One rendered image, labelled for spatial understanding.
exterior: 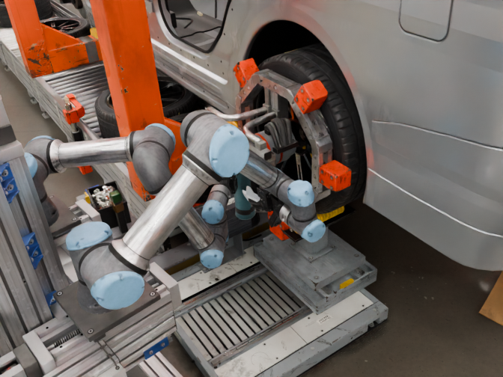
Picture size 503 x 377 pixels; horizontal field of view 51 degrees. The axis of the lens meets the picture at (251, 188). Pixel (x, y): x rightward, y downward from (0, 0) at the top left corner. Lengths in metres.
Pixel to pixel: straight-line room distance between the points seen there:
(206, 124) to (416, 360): 1.51
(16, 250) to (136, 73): 0.94
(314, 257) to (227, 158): 1.29
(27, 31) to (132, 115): 1.93
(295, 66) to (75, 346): 1.18
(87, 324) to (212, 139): 0.61
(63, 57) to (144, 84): 1.99
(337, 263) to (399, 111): 1.00
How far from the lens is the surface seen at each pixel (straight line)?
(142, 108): 2.23
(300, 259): 2.48
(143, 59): 2.17
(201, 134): 1.29
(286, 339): 2.35
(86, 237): 1.41
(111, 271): 1.30
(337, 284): 2.48
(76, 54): 4.17
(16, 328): 1.67
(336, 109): 1.87
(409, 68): 1.59
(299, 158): 2.16
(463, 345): 2.53
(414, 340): 2.50
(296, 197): 1.55
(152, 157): 1.68
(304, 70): 1.94
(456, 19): 1.46
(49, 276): 1.69
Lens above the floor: 1.87
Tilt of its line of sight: 34 degrees down
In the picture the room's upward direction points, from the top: 4 degrees counter-clockwise
